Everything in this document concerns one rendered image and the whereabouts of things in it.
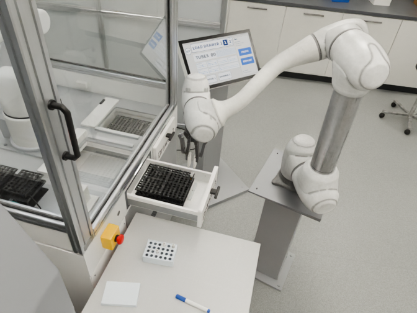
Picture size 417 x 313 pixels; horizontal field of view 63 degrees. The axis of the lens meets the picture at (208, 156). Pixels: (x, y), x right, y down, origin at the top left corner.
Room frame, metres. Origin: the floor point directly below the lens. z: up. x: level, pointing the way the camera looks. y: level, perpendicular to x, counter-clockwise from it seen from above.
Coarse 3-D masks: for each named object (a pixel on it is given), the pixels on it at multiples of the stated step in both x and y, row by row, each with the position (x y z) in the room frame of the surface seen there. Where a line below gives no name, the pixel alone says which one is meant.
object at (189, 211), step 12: (144, 168) 1.21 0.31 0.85; (180, 168) 1.19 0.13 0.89; (192, 168) 1.19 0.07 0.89; (204, 180) 1.17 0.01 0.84; (132, 192) 1.06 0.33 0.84; (204, 192) 1.10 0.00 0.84; (132, 204) 0.98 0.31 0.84; (144, 204) 0.97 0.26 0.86; (156, 204) 0.96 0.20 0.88; (168, 204) 0.96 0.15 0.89; (192, 204) 1.02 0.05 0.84; (180, 216) 0.94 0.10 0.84; (192, 216) 0.93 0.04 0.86
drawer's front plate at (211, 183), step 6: (216, 168) 1.17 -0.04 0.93; (216, 174) 1.15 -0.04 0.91; (210, 180) 1.09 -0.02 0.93; (216, 180) 1.17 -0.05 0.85; (210, 186) 1.05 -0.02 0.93; (204, 198) 0.98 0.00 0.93; (210, 198) 1.07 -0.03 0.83; (204, 204) 0.94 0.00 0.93; (204, 210) 0.95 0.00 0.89; (198, 216) 0.91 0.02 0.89; (204, 216) 0.96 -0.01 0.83; (198, 222) 0.91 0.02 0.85
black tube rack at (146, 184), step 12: (156, 168) 1.17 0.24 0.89; (168, 168) 1.17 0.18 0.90; (144, 180) 1.08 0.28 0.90; (156, 180) 1.09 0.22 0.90; (168, 180) 1.12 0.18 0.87; (180, 180) 1.10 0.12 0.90; (192, 180) 1.14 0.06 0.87; (144, 192) 1.01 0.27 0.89; (156, 192) 1.02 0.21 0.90; (168, 192) 1.02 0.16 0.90; (180, 192) 1.05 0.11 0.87; (180, 204) 0.98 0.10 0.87
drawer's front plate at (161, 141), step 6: (174, 120) 1.55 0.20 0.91; (168, 126) 1.46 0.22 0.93; (174, 126) 1.55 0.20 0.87; (162, 132) 1.41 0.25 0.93; (168, 132) 1.45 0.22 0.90; (162, 138) 1.36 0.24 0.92; (168, 138) 1.45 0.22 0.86; (156, 144) 1.31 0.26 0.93; (162, 144) 1.36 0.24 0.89; (156, 150) 1.28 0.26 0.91; (162, 150) 1.36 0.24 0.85; (156, 156) 1.28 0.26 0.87
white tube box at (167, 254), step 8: (152, 240) 0.84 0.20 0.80; (152, 248) 0.80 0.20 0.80; (160, 248) 0.80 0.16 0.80; (168, 248) 0.81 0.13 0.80; (176, 248) 0.81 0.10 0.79; (144, 256) 0.76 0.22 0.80; (152, 256) 0.76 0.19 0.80; (160, 256) 0.77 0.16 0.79; (168, 256) 0.77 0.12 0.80; (160, 264) 0.75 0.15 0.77; (168, 264) 0.75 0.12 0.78
